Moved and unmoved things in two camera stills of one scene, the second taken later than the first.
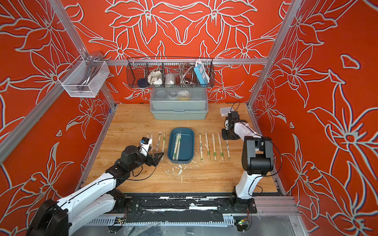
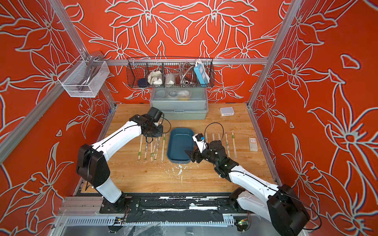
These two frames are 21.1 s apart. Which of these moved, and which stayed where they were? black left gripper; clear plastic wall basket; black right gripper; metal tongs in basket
Moved: black left gripper; black right gripper
Stayed: metal tongs in basket; clear plastic wall basket
